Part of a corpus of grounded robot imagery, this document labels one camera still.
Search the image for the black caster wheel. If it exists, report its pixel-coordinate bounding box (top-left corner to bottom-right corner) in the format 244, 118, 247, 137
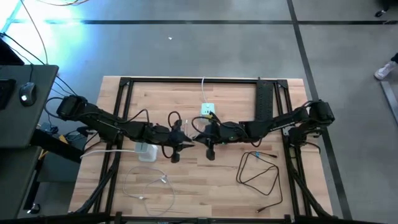
26, 202, 41, 215

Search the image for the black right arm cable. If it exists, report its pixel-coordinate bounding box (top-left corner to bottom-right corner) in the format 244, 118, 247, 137
190, 114, 215, 139

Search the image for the black chair base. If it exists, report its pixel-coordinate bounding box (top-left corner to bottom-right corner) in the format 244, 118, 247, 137
374, 0, 398, 18

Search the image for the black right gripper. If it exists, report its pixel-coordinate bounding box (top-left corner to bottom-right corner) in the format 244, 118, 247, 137
195, 122, 233, 147

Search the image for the black desk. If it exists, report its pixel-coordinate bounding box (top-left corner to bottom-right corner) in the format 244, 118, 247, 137
0, 64, 60, 149

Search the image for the grey metal bar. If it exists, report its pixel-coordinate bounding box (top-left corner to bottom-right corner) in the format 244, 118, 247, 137
379, 80, 398, 127

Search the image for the white cube power cord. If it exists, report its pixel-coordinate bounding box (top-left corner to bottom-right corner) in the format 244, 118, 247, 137
201, 77, 208, 105

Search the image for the white power strip tower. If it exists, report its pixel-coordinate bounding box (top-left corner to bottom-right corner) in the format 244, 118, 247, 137
135, 142, 159, 163

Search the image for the black desk leg beam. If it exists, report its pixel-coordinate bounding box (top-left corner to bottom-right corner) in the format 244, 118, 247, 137
29, 128, 91, 164

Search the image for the person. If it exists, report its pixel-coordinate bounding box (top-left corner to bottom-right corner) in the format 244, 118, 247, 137
374, 52, 398, 81

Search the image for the white tower power cord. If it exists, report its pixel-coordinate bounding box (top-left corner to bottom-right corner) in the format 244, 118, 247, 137
80, 149, 139, 159

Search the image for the short white USB cable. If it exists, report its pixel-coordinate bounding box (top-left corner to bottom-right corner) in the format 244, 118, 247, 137
182, 119, 206, 138

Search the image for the black keyboard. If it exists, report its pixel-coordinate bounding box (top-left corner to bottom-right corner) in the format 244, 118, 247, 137
0, 78, 17, 110

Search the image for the black monitor corner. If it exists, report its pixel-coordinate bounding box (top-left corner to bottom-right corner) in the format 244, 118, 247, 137
0, 37, 25, 66

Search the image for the long black power strip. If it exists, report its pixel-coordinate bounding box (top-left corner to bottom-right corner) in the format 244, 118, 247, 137
255, 77, 275, 122

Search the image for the black computer mouse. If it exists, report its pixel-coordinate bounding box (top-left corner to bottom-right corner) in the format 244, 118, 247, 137
18, 82, 37, 107

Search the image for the black USB cable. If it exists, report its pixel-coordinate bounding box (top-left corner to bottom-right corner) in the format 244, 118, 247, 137
235, 151, 284, 214

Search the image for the mint green power cube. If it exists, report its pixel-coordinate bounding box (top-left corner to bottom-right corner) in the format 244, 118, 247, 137
200, 102, 216, 118

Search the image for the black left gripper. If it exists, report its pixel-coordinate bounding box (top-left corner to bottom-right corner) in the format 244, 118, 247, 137
152, 123, 197, 150

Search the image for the long white USB cable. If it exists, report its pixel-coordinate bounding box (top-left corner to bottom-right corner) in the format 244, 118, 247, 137
123, 166, 176, 217

